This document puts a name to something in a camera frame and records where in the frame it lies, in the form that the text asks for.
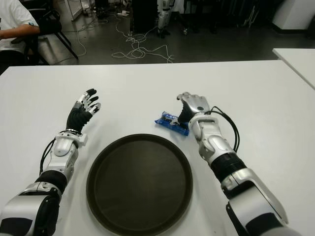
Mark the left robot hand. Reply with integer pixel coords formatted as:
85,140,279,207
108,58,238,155
65,88,101,135

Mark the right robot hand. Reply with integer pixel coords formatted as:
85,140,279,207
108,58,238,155
171,92,210,126

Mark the blue Oreo packet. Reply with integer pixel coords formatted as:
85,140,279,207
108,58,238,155
154,111,190,136

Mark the round dark brown tray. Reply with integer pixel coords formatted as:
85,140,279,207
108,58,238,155
86,133,193,236

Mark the black chair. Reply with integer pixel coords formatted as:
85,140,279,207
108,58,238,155
24,9,79,64

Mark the white side table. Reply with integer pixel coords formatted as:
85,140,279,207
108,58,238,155
272,48,315,90

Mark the person in white t-shirt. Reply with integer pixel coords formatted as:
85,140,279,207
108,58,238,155
0,0,41,74

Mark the white cabinet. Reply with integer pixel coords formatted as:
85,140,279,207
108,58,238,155
272,0,315,34

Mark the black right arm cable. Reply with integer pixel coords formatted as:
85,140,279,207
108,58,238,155
205,106,240,152

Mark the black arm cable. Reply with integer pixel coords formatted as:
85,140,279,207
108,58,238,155
205,106,240,152
39,137,57,173

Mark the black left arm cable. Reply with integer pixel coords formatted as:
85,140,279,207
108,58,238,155
39,137,57,173

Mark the white floor cable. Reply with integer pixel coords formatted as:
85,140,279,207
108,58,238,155
112,14,174,63

